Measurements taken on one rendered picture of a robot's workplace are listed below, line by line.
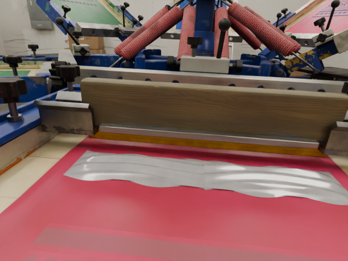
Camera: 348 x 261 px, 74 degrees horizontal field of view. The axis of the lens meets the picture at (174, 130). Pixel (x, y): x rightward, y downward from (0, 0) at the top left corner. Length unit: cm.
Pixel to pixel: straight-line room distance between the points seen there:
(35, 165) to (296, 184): 34
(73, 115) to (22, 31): 522
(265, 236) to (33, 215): 23
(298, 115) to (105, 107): 28
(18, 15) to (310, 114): 545
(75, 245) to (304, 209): 24
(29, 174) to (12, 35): 540
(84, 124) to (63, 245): 19
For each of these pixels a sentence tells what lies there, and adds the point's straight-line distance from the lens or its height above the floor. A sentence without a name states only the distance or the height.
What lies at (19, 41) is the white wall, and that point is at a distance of 564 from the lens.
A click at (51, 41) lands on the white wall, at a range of 527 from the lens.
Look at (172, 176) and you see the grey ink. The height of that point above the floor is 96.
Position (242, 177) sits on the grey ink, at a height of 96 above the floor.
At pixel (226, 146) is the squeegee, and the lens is 38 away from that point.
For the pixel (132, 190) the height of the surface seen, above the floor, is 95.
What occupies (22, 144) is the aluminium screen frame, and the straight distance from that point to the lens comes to 38.
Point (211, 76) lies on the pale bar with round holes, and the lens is 57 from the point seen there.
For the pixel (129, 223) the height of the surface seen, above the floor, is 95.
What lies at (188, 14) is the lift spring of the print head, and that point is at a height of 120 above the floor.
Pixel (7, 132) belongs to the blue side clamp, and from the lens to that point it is 37.
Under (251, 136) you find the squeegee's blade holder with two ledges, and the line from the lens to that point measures 35.
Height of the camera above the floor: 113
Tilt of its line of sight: 22 degrees down
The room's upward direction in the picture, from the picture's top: 3 degrees clockwise
